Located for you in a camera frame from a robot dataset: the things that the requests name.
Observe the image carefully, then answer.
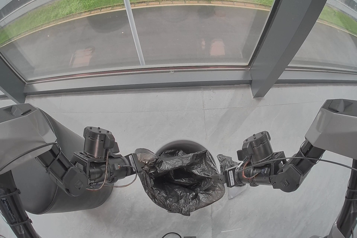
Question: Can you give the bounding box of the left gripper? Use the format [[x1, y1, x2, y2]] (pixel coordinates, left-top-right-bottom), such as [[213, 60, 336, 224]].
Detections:
[[89, 153, 142, 185]]

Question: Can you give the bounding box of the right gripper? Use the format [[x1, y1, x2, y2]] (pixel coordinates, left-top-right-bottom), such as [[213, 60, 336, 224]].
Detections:
[[224, 166, 274, 189]]

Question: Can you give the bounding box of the clear plastic wrapper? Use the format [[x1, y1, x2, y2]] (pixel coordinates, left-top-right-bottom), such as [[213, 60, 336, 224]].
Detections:
[[228, 185, 247, 200]]

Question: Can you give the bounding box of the black plastic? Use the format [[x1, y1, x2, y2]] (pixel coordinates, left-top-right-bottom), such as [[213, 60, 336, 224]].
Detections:
[[217, 154, 240, 174]]

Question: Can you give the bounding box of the black plastic bag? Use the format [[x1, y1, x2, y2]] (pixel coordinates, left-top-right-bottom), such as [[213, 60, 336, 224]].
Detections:
[[134, 147, 226, 216]]

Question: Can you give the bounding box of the white trash bin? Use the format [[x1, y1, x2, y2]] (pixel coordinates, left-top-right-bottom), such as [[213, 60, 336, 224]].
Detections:
[[154, 140, 218, 173]]

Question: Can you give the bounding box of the dark grey round stool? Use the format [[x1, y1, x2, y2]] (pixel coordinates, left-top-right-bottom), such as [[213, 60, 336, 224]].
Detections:
[[11, 113, 115, 216]]

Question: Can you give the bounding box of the window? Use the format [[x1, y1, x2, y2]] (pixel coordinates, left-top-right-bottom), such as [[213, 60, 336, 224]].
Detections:
[[0, 0, 357, 107]]

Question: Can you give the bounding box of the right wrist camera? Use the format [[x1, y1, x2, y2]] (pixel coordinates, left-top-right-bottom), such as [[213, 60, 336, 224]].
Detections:
[[237, 146, 253, 168]]

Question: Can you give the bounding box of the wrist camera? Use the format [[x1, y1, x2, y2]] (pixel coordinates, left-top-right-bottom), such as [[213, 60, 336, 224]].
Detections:
[[237, 146, 253, 168], [104, 134, 121, 160]]

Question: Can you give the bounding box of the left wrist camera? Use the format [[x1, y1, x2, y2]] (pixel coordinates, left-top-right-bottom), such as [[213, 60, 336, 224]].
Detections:
[[104, 134, 121, 160]]

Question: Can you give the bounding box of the black cable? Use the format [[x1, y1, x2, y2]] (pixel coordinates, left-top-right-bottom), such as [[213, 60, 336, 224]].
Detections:
[[247, 157, 357, 174], [166, 232, 196, 238], [0, 142, 58, 172]]

